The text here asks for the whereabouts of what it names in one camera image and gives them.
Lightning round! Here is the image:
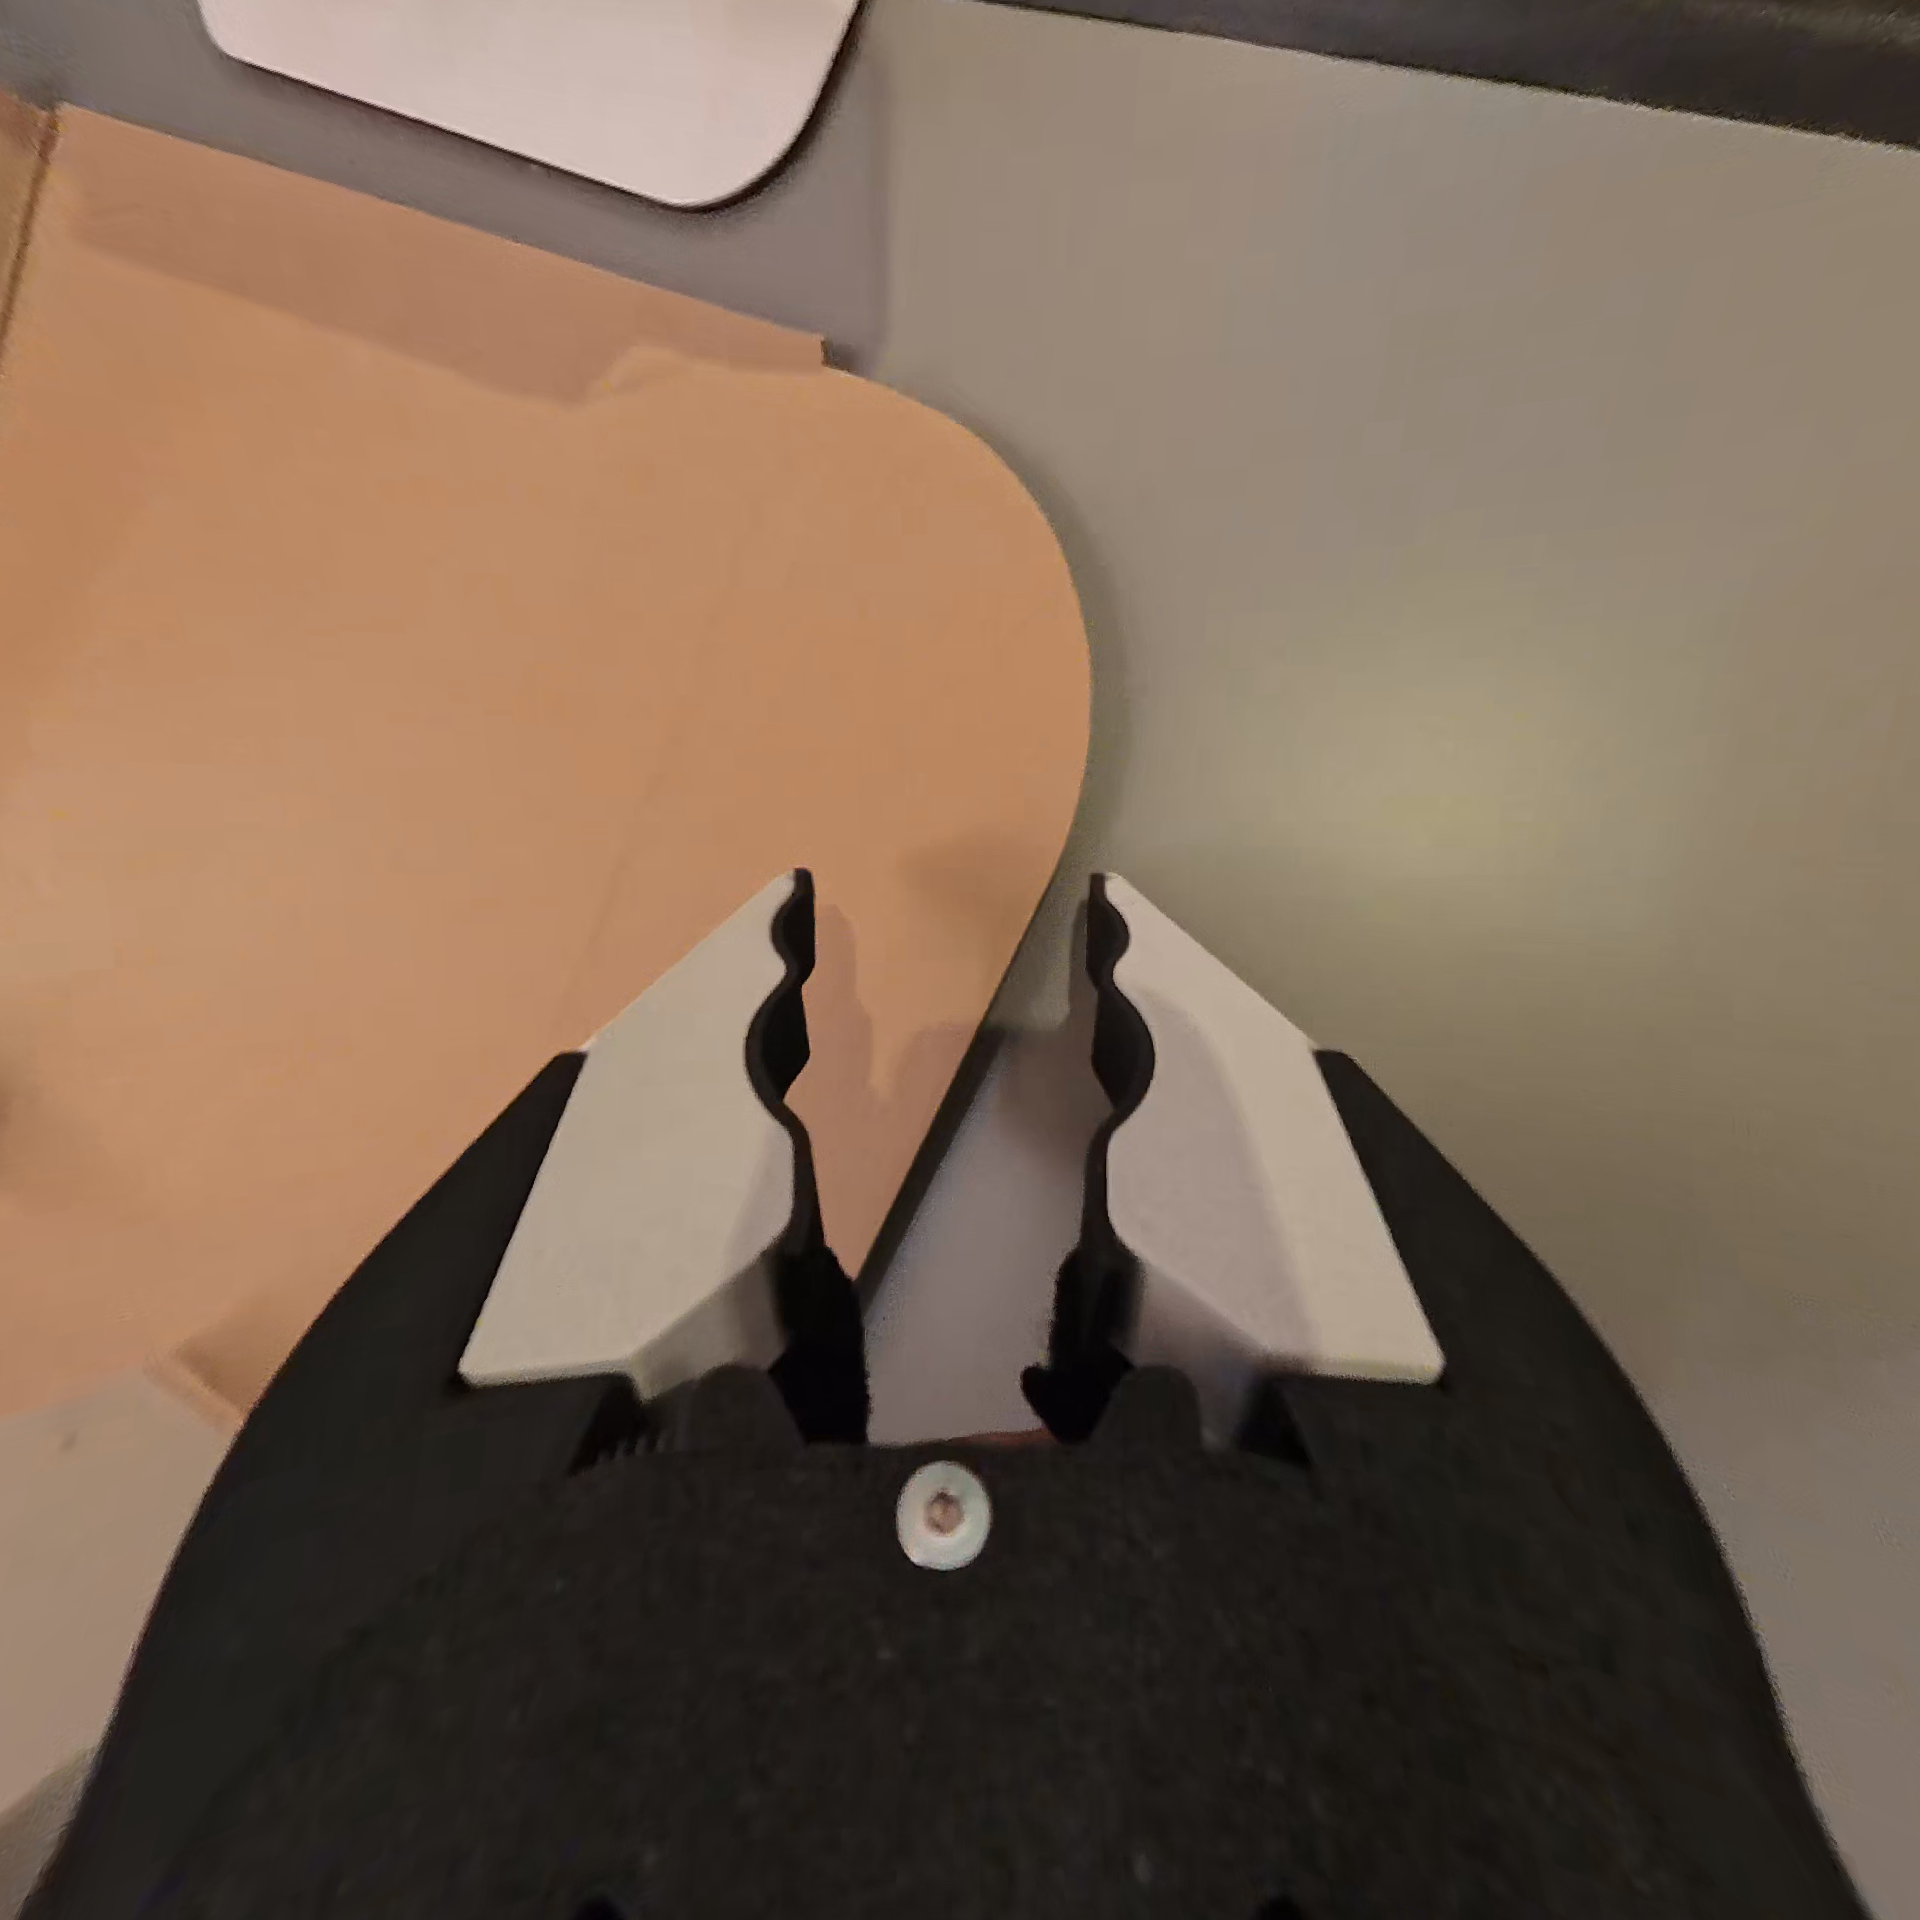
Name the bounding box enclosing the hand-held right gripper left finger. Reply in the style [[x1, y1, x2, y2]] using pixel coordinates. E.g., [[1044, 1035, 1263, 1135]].
[[456, 867, 872, 1448]]

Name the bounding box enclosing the brown cardboard box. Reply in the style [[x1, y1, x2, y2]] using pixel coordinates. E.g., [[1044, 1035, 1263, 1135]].
[[0, 86, 1094, 1437]]

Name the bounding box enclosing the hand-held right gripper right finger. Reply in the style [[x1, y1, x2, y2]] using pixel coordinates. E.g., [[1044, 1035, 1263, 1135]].
[[1024, 870, 1447, 1445]]

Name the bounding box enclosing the white rounded flat plate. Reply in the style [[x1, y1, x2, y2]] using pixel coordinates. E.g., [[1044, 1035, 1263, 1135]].
[[196, 0, 863, 211]]

